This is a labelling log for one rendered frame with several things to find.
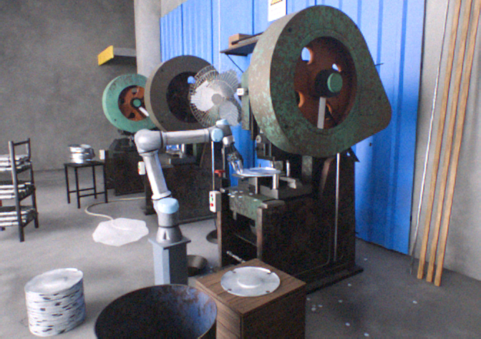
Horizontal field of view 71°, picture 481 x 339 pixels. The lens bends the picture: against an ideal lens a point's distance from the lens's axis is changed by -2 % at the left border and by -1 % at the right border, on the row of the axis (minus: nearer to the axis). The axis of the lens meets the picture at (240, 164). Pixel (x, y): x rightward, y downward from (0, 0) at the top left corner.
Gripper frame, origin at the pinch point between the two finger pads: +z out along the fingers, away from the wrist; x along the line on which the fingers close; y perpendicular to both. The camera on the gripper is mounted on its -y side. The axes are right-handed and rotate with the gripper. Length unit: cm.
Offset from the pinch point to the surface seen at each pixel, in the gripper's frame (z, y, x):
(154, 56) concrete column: -222, -448, -182
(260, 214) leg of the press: 25.1, 21.3, 7.2
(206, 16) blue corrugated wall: -206, -309, -36
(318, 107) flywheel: -23, 17, 58
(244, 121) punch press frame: -30.4, -20.3, 10.2
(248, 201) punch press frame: 19.3, 1.8, -1.3
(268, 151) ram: -6.0, -7.6, 20.6
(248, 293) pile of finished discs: 46, 70, 0
